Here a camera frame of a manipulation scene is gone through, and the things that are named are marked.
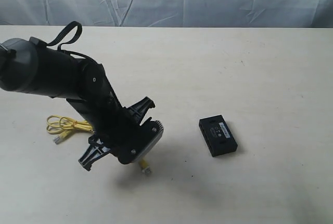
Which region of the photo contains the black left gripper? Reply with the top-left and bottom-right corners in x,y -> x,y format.
67,97 -> 155,170

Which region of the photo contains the yellow ethernet cable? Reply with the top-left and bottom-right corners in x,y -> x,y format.
46,115 -> 152,176

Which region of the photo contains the black network switch box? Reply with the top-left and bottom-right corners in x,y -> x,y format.
198,115 -> 238,157

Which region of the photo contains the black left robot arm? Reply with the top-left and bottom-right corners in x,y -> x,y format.
1,21 -> 164,170

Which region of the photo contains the grey backdrop cloth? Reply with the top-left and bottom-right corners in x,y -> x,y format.
1,0 -> 332,28

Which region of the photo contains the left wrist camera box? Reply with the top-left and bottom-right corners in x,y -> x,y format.
118,118 -> 164,165

